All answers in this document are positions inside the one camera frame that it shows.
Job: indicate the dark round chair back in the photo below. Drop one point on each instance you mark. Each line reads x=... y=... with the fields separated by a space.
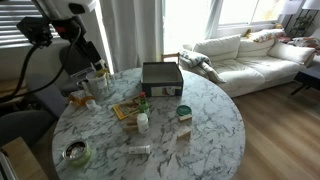
x=71 y=63

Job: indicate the large bright window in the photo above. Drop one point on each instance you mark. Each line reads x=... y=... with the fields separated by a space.
x=240 y=11

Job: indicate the black plant stand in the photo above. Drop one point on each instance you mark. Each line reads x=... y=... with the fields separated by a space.
x=301 y=23

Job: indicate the light wooden board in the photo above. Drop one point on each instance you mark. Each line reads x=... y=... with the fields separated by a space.
x=26 y=163

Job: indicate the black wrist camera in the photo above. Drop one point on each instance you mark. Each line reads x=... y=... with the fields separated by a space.
x=33 y=31

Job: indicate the white sofa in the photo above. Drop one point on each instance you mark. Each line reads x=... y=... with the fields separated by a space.
x=260 y=66

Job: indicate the white lamp shade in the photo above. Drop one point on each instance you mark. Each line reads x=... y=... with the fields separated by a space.
x=311 y=4

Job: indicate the glass jar with lid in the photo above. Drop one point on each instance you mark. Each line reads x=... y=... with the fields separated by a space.
x=76 y=151

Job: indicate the clear plastic measuring cup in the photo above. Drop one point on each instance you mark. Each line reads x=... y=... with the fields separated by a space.
x=96 y=88

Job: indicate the green bottle red cap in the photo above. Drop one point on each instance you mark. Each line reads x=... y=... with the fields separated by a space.
x=144 y=107

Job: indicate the floral pillow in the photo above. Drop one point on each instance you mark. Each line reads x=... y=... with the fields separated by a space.
x=266 y=35

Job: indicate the brown wooden chair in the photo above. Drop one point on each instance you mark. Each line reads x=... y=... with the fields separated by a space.
x=170 y=56

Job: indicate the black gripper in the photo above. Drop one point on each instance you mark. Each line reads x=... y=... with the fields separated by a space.
x=75 y=33

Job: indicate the rectangular wooden block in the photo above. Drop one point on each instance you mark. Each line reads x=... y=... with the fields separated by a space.
x=185 y=117

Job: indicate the small clear plastic cup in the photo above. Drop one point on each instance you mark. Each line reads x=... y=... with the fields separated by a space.
x=91 y=104

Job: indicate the dark blue cardboard box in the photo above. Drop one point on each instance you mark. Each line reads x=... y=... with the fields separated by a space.
x=162 y=87

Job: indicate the patterned cushion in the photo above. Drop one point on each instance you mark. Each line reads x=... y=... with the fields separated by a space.
x=305 y=41

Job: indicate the grey white throw blanket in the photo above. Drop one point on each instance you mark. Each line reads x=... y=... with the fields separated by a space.
x=200 y=61

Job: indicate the long wooden block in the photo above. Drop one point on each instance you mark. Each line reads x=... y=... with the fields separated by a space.
x=130 y=128
x=131 y=123

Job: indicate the white pill bottle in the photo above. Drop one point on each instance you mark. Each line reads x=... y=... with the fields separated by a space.
x=142 y=124

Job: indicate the orange brown packet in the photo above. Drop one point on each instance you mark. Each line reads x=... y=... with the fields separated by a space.
x=78 y=98

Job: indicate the blue grey chair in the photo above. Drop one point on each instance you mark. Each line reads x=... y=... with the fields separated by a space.
x=48 y=96

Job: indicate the wedge wooden block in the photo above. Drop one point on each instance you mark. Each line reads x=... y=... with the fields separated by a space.
x=184 y=134

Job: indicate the white window blinds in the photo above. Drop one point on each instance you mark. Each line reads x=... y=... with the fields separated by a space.
x=16 y=23

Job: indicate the white curtain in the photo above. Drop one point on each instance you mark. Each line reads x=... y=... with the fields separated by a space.
x=133 y=33

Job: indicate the grey armchair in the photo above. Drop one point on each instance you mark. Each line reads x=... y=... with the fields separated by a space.
x=23 y=126

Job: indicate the brown wooden side table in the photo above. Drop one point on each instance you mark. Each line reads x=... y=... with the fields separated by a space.
x=10 y=88

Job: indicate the black coffee table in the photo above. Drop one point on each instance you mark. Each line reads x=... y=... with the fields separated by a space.
x=308 y=78

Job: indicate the green round lid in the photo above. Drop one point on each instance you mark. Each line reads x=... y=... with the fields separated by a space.
x=184 y=110

